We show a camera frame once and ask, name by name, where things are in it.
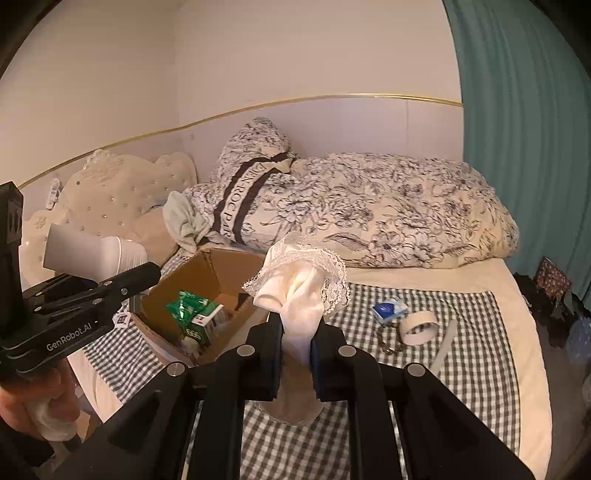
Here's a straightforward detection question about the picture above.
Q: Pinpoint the green and white medicine box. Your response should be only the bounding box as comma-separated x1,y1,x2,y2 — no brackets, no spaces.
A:
182,302,229,349

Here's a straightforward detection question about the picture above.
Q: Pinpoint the floral pillow with dark band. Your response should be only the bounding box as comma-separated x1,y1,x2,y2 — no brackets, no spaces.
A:
184,117,298,252

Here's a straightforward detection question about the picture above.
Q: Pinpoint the light green towel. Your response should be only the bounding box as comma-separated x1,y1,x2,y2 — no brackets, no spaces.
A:
163,190,213,254

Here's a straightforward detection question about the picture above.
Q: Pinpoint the person's left hand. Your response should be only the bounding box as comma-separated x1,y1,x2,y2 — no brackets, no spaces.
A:
0,357,77,432

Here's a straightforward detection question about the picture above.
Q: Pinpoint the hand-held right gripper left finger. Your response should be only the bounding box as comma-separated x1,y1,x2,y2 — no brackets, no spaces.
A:
60,318,283,480

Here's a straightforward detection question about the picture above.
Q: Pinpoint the blue tissue pack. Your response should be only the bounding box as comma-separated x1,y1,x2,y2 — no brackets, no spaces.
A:
372,299,409,324

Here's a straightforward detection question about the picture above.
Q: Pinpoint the checkered blanket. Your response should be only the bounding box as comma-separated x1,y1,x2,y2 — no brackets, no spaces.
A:
83,251,522,480

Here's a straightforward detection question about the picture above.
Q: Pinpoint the gold wall trim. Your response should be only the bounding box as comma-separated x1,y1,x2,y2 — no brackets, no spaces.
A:
18,95,465,190

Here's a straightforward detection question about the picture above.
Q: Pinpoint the white tape roll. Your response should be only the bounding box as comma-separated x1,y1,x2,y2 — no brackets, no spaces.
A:
398,310,441,346

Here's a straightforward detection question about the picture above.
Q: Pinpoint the white plastic strip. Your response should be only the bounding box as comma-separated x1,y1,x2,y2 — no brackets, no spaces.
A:
427,318,460,377

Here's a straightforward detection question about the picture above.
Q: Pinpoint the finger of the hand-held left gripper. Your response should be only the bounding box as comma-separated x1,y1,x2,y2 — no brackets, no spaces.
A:
21,262,162,324

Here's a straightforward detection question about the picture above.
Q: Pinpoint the frosted white cup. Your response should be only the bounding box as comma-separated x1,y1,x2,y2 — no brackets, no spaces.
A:
44,224,147,283

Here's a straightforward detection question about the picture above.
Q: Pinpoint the cream tufted headboard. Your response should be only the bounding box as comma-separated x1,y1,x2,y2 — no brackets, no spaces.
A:
18,148,199,278

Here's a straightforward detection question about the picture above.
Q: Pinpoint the cardboard box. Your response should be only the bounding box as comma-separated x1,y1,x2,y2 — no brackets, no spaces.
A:
131,247,271,367

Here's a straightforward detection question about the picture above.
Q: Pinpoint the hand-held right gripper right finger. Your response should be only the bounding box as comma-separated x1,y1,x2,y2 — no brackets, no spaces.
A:
310,323,534,480

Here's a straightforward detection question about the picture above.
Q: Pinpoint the green snack packet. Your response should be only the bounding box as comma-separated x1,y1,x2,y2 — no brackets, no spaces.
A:
166,291,208,333

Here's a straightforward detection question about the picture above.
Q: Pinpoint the patterned dark bag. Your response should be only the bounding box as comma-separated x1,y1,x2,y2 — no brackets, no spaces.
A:
536,256,573,296

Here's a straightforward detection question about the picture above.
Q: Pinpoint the beige pillow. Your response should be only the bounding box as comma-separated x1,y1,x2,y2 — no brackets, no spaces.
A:
117,208,181,268

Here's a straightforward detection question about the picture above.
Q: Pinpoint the teal curtain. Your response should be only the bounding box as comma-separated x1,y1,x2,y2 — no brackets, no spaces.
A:
443,0,591,287

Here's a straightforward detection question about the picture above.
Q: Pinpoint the floral duvet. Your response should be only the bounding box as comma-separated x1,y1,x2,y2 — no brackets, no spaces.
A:
286,152,520,269

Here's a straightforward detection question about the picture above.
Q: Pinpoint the white lace sock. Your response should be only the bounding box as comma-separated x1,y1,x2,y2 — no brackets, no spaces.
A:
242,233,352,428

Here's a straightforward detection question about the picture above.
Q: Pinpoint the blue plastic bag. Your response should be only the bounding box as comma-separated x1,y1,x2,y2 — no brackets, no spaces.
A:
566,318,591,365

